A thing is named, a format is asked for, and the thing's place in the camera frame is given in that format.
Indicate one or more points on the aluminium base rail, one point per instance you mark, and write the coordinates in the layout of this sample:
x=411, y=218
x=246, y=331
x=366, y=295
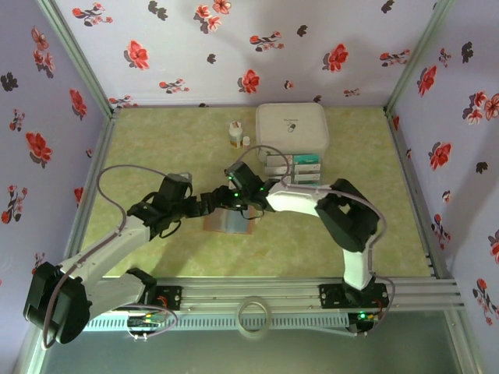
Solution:
x=253, y=288

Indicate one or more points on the small white vial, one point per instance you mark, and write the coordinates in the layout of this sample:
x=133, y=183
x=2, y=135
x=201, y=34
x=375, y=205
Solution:
x=246, y=142

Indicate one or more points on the aluminium side rail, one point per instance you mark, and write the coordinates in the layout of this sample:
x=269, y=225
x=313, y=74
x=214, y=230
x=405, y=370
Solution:
x=102, y=156
x=414, y=195

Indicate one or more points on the teal white medicine box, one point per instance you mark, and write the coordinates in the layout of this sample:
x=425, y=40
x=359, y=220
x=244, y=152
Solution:
x=308, y=158
x=308, y=168
x=308, y=178

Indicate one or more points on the pink leather card holder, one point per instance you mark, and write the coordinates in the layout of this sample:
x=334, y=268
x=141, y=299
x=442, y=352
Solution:
x=218, y=226

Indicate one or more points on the white lidded medicine storage box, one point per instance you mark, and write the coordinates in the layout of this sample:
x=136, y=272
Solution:
x=292, y=124

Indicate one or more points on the aluminium frame post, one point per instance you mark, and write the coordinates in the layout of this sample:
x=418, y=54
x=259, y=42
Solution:
x=416, y=58
x=80, y=58

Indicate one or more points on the white pill bottle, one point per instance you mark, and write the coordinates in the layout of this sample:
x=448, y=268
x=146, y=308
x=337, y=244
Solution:
x=235, y=136

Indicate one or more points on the clear tape roll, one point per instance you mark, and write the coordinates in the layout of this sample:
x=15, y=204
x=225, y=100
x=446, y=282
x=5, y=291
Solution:
x=253, y=298

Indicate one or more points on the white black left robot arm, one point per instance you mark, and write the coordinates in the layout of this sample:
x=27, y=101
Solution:
x=117, y=241

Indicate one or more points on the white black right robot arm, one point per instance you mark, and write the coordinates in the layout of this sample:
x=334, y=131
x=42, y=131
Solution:
x=296, y=200

